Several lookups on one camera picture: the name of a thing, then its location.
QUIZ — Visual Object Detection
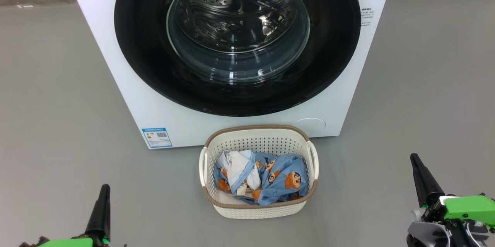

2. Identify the blue energy label sticker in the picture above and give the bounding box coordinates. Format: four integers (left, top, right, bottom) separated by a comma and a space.
142, 127, 173, 148

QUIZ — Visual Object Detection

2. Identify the cream laundry basket brown rim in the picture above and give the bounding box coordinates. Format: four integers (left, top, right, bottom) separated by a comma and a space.
199, 124, 319, 219

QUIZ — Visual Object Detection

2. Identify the white front-load washing machine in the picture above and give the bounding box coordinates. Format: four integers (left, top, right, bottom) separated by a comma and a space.
62, 0, 397, 150

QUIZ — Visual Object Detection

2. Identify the round white filter cover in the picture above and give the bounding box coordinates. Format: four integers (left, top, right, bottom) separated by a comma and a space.
292, 118, 326, 131

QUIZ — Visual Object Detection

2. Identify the blue cartoon print garment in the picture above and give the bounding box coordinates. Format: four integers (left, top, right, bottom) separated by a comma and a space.
213, 150, 310, 206

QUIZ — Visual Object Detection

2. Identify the cream cartoon garment blue trim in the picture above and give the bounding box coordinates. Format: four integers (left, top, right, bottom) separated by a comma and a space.
226, 150, 261, 196

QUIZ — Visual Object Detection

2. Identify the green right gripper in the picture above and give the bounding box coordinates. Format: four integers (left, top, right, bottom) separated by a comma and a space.
410, 153, 495, 247

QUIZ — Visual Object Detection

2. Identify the black round glass washer door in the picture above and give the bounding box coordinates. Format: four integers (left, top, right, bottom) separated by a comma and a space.
114, 0, 361, 117

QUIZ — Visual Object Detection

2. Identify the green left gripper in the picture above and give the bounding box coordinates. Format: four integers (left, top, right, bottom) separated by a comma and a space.
19, 184, 113, 247

